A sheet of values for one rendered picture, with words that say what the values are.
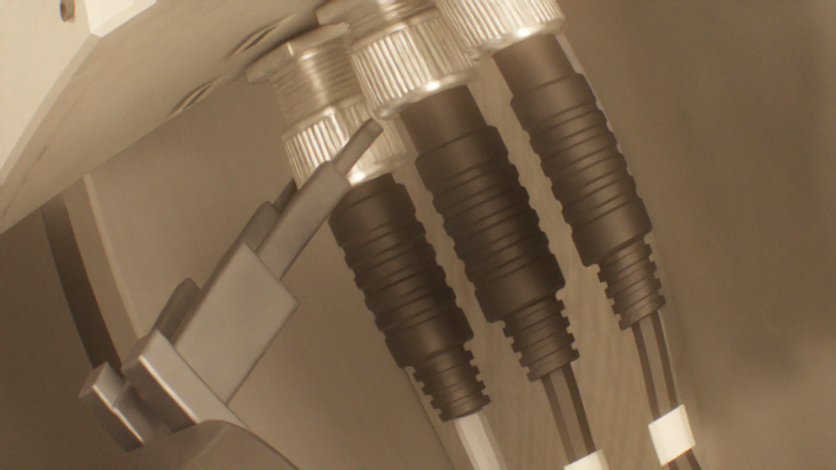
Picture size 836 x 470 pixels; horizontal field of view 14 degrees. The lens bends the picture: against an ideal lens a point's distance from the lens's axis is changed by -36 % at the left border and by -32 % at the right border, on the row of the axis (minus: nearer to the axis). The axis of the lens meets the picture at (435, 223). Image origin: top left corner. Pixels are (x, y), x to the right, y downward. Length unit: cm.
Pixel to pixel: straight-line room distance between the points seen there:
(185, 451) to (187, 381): 2
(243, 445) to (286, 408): 16
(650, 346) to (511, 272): 4
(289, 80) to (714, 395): 8
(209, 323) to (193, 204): 13
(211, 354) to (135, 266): 13
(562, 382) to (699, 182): 4
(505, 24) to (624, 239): 3
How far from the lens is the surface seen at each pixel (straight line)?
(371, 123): 66
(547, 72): 60
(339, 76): 66
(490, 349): 74
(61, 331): 157
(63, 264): 162
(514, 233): 63
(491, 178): 63
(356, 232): 66
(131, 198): 76
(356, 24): 63
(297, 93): 66
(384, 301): 66
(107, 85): 56
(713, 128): 63
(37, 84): 53
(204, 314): 63
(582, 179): 59
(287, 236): 65
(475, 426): 66
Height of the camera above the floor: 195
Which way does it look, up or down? 41 degrees down
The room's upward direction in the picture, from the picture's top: 4 degrees counter-clockwise
